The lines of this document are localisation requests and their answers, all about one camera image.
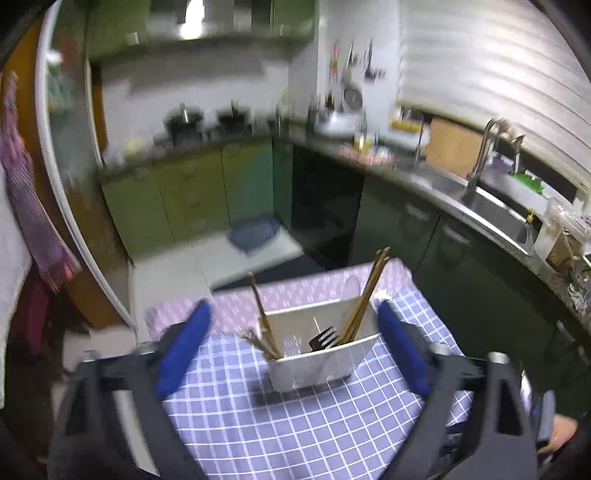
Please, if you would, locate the black fork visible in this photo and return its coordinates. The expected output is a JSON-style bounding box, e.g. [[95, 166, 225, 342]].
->
[[308, 327, 340, 354]]

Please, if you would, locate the person's right hand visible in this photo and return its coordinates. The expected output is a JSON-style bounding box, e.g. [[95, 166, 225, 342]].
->
[[538, 413, 580, 457]]

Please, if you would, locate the steel range hood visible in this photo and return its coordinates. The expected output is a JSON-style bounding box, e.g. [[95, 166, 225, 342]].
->
[[152, 0, 273, 42]]

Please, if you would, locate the black wok with lid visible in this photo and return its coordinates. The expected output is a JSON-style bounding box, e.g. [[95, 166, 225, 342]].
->
[[164, 105, 206, 139], [217, 104, 254, 130]]

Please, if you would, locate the chrome faucet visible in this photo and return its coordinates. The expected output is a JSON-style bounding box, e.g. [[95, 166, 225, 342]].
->
[[397, 106, 428, 164]]

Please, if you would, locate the dark green base cabinet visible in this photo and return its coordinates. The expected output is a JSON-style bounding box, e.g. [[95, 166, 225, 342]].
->
[[272, 141, 591, 416]]

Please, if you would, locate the blue floor mat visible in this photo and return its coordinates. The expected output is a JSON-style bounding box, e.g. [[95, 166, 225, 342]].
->
[[228, 216, 282, 252]]

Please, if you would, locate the white plastic utensil holder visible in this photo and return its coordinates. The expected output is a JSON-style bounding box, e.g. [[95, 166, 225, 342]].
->
[[259, 295, 386, 393]]

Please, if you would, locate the green tray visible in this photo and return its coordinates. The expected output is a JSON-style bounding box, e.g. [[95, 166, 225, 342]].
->
[[512, 171, 546, 192]]

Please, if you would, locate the clear plastic bag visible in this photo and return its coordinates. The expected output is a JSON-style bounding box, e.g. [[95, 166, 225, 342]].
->
[[108, 136, 148, 162]]

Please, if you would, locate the light green base cabinet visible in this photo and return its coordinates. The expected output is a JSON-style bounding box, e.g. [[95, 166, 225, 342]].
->
[[99, 141, 294, 254]]

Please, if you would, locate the bunch of wooden chopsticks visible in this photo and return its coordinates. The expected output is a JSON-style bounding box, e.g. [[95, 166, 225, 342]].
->
[[235, 246, 393, 361]]

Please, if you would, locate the dark stone countertop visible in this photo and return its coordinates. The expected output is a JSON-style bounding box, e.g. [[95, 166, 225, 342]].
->
[[99, 124, 591, 319]]

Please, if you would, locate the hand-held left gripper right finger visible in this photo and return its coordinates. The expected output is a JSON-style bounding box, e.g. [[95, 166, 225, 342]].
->
[[375, 299, 541, 480]]

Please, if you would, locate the clear plastic spoon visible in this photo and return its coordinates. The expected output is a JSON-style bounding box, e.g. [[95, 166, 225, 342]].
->
[[339, 274, 363, 333]]

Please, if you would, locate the wooden cutting board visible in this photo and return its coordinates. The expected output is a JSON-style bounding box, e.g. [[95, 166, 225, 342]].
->
[[425, 119, 483, 178]]

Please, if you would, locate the glass sliding door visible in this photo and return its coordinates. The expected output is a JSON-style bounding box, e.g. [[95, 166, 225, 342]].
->
[[34, 0, 139, 328]]

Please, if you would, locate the tall bronze faucet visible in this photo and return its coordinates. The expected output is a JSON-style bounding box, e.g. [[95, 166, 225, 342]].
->
[[466, 117, 525, 195]]

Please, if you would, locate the white window blind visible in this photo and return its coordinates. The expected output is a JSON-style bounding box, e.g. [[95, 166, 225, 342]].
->
[[397, 0, 591, 204]]

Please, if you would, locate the green wall cabinet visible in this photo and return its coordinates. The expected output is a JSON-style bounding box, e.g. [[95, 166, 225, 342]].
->
[[88, 0, 319, 56]]

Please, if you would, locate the gas stove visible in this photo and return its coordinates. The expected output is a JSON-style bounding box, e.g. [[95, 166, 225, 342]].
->
[[154, 124, 264, 148]]

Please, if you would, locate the yellow sink tray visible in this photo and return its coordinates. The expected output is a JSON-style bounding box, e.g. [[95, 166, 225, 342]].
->
[[390, 117, 426, 134]]

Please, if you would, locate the blue checked tablecloth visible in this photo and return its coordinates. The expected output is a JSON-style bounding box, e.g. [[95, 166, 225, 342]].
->
[[145, 258, 536, 480]]

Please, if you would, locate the plastic bag of food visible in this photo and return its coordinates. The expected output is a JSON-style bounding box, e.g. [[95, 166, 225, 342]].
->
[[536, 196, 591, 278]]

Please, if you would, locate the pink cloth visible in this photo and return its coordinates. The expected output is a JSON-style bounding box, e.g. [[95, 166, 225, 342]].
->
[[339, 143, 393, 164]]

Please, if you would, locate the stainless steel sink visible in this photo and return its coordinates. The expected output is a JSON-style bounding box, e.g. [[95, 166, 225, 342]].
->
[[406, 171, 541, 257]]

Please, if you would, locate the purple checked apron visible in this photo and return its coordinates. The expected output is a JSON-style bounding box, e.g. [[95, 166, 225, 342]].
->
[[0, 71, 83, 294]]

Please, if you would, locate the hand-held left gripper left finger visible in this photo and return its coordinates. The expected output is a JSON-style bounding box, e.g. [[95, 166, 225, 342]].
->
[[48, 299, 214, 480]]

